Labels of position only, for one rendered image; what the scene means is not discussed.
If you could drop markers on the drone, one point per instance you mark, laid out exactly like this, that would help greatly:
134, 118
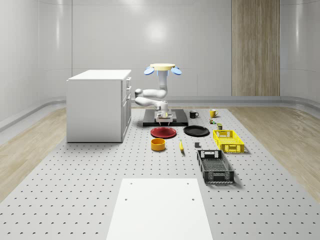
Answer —
162, 66

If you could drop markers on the flat black stove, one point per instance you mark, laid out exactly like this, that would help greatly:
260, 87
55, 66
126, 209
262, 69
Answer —
150, 117

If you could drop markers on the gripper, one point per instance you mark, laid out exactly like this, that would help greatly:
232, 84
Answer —
158, 117

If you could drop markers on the black mug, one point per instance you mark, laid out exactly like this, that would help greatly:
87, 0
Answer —
193, 114

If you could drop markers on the banana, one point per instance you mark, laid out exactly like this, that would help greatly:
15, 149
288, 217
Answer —
181, 147

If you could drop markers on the dark grey basket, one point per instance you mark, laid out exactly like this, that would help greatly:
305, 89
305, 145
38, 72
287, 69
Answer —
218, 176

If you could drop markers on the flat-sided can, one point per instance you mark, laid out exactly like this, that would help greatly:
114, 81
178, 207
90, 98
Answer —
219, 126

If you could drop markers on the grey cube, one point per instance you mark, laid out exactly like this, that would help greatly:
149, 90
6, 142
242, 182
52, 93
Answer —
197, 145

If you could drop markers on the puzzle cube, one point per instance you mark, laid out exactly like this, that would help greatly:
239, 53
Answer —
212, 121

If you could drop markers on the red plate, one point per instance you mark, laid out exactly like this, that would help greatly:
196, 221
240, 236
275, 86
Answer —
163, 132

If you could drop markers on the yellow basket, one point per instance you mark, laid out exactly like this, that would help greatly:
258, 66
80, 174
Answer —
231, 148

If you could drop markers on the white cabinet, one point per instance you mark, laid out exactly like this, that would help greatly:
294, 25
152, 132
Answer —
95, 110

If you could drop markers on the white board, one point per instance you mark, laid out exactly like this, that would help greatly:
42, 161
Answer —
160, 210

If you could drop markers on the yellow bowl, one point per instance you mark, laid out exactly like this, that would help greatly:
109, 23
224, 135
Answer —
158, 145

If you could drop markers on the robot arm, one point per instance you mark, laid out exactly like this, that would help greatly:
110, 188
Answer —
155, 93

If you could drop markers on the yellow mug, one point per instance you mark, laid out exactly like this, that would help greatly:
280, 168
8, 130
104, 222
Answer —
213, 113

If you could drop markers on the black plate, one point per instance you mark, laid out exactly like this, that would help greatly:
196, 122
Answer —
196, 131

